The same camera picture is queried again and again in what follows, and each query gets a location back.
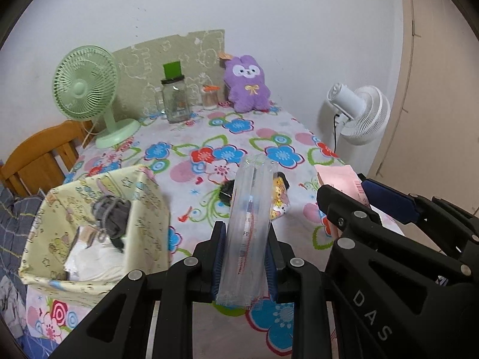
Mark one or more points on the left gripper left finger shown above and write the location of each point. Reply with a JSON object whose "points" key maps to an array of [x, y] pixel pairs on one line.
{"points": [[151, 311]]}

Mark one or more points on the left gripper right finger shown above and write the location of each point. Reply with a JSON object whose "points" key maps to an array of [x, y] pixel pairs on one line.
{"points": [[292, 279]]}

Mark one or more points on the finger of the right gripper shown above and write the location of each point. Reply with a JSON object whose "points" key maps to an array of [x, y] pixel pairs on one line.
{"points": [[439, 219], [364, 225]]}

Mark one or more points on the pink paper packet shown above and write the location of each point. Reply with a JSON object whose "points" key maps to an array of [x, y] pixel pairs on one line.
{"points": [[344, 179]]}

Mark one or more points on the clear plastic pen pouch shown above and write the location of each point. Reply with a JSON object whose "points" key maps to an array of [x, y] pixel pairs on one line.
{"points": [[243, 265]]}

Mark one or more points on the white tissue pack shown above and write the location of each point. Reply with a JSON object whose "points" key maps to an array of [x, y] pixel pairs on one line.
{"points": [[93, 258]]}

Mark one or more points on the black plastic bag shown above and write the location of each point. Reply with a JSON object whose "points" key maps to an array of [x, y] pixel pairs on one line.
{"points": [[226, 192]]}

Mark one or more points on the grey drawstring pouch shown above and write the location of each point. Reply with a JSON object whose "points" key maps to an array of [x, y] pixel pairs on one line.
{"points": [[111, 215]]}

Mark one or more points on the beige door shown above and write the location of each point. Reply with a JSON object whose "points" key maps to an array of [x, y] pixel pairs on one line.
{"points": [[430, 146]]}

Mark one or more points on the white standing fan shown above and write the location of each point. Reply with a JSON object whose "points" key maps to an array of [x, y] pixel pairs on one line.
{"points": [[363, 113]]}

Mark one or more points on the crumpled white cloth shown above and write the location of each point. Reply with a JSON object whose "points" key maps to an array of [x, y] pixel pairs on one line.
{"points": [[12, 308]]}

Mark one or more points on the yellow fabric storage box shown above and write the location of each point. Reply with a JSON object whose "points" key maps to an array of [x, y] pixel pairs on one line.
{"points": [[69, 206]]}

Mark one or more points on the grey plaid pillow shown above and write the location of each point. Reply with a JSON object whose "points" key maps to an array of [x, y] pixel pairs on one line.
{"points": [[17, 215]]}

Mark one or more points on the purple plush bunny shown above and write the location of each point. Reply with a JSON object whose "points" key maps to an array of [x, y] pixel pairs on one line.
{"points": [[246, 84]]}

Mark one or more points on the toothpick jar orange lid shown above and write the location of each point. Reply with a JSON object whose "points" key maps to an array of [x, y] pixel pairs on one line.
{"points": [[210, 96]]}

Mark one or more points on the glass mason jar mug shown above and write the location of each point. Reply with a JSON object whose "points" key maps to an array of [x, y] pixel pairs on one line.
{"points": [[172, 100]]}

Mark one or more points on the green desk fan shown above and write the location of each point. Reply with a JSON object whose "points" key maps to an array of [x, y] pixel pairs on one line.
{"points": [[84, 87]]}

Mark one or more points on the green patterned wall board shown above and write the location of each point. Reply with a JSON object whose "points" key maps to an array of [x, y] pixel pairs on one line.
{"points": [[144, 67]]}

